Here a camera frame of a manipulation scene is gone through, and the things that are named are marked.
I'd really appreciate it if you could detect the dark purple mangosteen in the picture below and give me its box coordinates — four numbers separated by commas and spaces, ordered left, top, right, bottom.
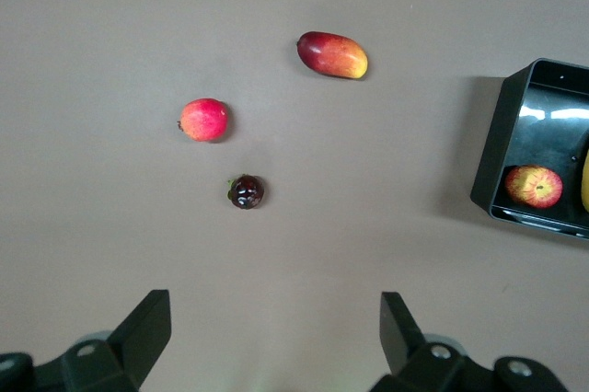
226, 173, 265, 211

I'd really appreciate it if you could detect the pink red round fruit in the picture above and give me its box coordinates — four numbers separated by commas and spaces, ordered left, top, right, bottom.
177, 97, 230, 143

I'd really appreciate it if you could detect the yellow banana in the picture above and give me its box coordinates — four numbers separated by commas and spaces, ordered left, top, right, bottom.
580, 143, 589, 213

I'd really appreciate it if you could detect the brown table mat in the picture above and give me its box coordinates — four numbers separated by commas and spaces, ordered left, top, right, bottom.
0, 0, 589, 392

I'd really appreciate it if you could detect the red yellow apple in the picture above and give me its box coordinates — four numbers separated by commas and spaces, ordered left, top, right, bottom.
504, 164, 564, 210

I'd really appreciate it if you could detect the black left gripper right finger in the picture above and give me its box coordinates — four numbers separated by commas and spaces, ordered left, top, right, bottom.
370, 292, 496, 392

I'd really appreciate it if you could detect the black plastic box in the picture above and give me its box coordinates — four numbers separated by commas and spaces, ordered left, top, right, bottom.
469, 57, 589, 240

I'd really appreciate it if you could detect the red yellow mango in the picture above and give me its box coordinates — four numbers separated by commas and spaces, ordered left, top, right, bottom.
296, 30, 369, 80

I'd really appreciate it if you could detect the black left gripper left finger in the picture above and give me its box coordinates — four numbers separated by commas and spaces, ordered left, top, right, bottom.
34, 289, 172, 392

